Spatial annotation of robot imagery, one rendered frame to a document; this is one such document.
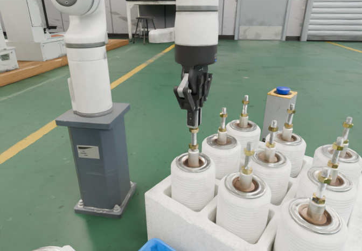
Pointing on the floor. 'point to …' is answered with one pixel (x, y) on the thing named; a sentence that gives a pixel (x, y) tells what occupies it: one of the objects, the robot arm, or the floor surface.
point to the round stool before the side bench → (144, 27)
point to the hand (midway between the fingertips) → (194, 117)
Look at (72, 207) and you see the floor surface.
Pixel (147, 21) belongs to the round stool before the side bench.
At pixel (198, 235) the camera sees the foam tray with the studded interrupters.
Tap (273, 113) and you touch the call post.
